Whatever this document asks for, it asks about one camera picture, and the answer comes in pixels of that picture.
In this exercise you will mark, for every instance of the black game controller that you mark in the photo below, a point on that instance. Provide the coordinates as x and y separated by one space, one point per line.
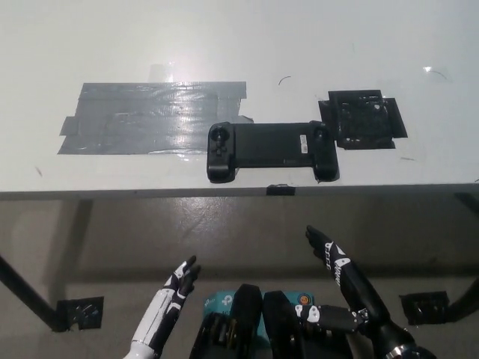
269 146

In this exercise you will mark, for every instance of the grey duct tape patch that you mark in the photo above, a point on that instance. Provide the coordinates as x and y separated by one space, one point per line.
142 119

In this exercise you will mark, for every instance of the black table leg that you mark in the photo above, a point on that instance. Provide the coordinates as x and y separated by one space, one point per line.
466 301
30 295

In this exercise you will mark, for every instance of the black tape square patch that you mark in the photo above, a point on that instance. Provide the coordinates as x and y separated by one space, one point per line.
361 119

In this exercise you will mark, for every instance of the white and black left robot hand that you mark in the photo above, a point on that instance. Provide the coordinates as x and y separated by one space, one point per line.
161 310

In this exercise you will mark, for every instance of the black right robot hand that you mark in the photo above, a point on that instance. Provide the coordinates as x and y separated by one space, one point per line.
355 280

